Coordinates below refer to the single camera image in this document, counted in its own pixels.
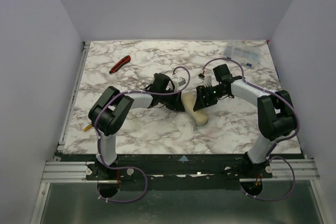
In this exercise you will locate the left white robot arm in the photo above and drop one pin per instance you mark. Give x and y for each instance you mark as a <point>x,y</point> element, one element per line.
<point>108,114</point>

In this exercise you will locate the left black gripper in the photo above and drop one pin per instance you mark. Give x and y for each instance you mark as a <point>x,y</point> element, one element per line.
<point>172,102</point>

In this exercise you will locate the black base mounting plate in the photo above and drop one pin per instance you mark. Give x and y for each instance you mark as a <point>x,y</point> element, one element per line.
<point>174,172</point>

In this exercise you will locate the red black utility knife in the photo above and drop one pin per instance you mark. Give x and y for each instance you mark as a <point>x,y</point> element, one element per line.
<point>125,60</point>

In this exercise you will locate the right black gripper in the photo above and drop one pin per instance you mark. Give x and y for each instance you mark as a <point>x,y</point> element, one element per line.
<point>202,98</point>

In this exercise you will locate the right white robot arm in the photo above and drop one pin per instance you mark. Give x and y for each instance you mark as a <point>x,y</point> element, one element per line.
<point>277,120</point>

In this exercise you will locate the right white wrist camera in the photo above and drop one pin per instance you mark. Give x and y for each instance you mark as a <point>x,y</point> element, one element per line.
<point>207,79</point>

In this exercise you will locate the aluminium extrusion frame rail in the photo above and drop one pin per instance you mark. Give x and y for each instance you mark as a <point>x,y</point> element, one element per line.
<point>64,172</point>

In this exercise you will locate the yellow handled pliers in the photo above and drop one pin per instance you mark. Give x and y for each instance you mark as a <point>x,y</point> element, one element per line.
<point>87,128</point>

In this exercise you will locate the clear plastic parts box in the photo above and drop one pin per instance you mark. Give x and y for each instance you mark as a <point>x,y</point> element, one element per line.
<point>244,54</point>

